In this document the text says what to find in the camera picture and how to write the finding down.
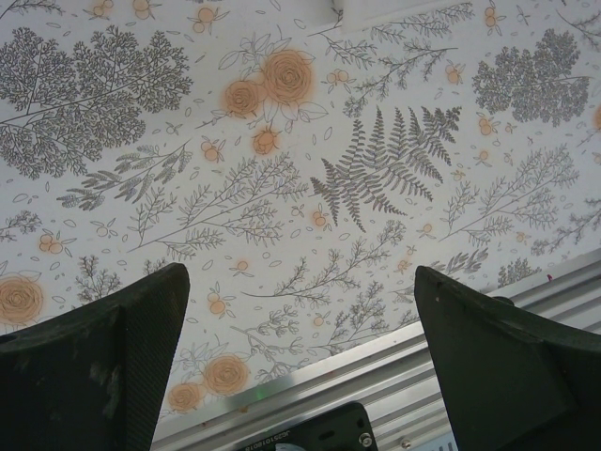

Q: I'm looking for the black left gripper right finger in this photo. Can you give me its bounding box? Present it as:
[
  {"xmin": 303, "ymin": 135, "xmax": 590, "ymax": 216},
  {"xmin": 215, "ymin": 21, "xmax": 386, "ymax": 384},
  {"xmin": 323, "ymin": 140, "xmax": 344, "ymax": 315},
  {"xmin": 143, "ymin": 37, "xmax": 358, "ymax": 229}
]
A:
[{"xmin": 415, "ymin": 265, "xmax": 601, "ymax": 451}]

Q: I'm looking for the aluminium extrusion rail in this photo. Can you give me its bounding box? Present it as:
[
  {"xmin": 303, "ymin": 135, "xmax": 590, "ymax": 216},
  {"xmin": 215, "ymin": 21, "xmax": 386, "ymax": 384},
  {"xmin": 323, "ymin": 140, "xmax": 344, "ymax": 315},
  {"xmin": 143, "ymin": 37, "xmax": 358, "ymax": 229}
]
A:
[{"xmin": 150, "ymin": 249, "xmax": 601, "ymax": 451}]

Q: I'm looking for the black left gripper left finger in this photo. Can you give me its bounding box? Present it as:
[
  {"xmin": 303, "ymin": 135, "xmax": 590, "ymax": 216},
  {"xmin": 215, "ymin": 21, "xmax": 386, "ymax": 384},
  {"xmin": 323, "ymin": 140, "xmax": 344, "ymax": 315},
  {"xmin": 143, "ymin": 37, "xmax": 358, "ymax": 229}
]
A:
[{"xmin": 0, "ymin": 262, "xmax": 191, "ymax": 451}]

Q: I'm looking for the floral patterned table cloth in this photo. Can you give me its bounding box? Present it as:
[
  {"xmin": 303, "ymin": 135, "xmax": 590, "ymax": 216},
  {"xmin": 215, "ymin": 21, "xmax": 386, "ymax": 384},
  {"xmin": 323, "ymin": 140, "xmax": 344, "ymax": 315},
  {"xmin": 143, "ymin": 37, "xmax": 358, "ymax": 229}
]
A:
[{"xmin": 0, "ymin": 0, "xmax": 601, "ymax": 424}]

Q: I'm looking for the black motor housing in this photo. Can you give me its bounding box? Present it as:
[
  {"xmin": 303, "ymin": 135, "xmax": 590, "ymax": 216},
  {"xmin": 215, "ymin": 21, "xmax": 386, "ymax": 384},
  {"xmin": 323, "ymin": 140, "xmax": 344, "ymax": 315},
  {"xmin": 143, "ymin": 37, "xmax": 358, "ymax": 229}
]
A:
[{"xmin": 223, "ymin": 401, "xmax": 378, "ymax": 451}]

